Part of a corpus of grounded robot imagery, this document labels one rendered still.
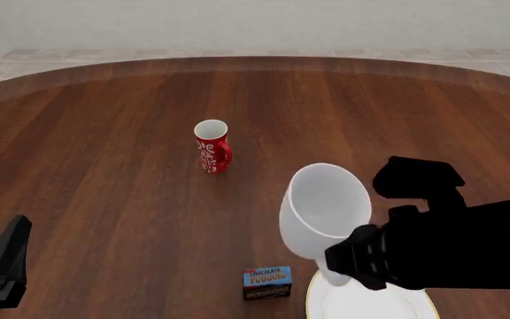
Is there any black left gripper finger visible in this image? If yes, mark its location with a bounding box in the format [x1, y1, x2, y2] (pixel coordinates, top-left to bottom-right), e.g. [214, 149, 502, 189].
[0, 214, 33, 279]

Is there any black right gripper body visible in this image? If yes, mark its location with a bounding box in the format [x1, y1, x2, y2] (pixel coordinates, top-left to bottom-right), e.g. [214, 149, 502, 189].
[368, 205, 420, 292]

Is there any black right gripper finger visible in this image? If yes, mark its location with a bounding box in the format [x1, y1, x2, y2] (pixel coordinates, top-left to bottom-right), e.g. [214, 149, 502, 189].
[324, 223, 378, 284]

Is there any white plate with gold rim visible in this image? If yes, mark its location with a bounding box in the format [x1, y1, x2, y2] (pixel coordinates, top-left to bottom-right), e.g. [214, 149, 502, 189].
[305, 268, 442, 319]

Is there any red mug with white pattern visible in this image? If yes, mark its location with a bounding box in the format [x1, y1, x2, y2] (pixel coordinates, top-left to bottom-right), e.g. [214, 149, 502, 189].
[193, 119, 234, 175]

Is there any chocolate pudding box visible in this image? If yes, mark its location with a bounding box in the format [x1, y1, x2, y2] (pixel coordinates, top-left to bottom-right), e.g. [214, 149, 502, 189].
[242, 265, 294, 302]

